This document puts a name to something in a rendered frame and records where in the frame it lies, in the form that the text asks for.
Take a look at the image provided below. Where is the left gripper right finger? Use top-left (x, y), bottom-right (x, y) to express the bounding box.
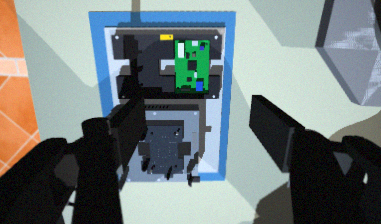
top-left (249, 95), bottom-right (381, 224)

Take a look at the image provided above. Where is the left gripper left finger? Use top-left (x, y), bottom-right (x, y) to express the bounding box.
top-left (0, 95), bottom-right (146, 224)

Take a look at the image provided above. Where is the blue flat plate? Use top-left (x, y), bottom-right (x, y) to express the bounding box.
top-left (88, 12), bottom-right (236, 181)

